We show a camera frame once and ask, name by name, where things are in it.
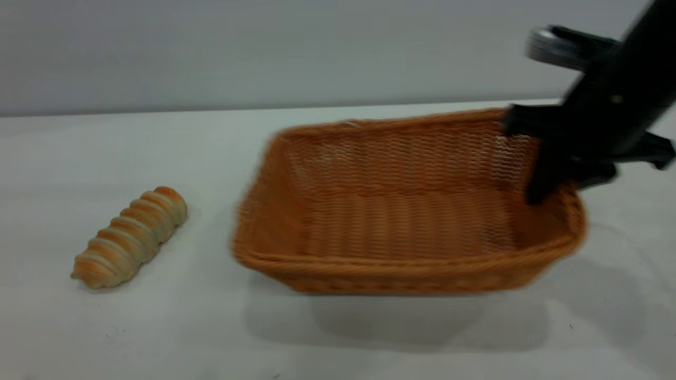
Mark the orange woven wicker basket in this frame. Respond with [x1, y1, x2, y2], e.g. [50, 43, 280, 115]
[231, 107, 588, 295]

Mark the striped spiral bread roll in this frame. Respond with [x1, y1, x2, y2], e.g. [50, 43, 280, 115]
[71, 186, 188, 289]

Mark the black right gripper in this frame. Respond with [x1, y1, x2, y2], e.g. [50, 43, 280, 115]
[503, 50, 676, 206]

